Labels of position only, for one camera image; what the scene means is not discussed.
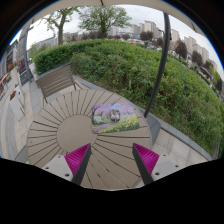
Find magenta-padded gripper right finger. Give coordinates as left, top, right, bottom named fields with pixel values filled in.
left=131, top=143, right=184, bottom=186

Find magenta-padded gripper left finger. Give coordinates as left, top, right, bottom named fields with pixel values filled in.
left=42, top=143, right=92, bottom=186

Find transparent grey computer mouse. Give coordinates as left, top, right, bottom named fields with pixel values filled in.
left=109, top=108, right=122, bottom=122

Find blossom landscape print mouse pad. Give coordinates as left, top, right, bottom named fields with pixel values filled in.
left=91, top=102, right=141, bottom=135

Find white planter with flowers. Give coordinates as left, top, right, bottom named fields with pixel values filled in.
left=8, top=89, right=26, bottom=121

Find brown slatted outdoor chair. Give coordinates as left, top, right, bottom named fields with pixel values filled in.
left=35, top=63, right=82, bottom=104

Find dark curved parasol pole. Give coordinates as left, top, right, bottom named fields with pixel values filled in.
left=143, top=12, right=172, bottom=119

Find grey sign pylon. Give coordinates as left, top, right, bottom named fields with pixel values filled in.
left=17, top=28, right=34, bottom=86

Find distant apartment buildings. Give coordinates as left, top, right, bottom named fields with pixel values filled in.
left=129, top=20, right=211, bottom=64

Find tall thin-crowned tree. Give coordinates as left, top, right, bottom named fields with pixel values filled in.
left=43, top=6, right=81, bottom=47

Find round-crowned green tree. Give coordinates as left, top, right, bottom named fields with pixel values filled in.
left=78, top=5, right=133, bottom=39

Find beige parasol canopy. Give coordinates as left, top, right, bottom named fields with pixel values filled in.
left=31, top=0, right=205, bottom=37

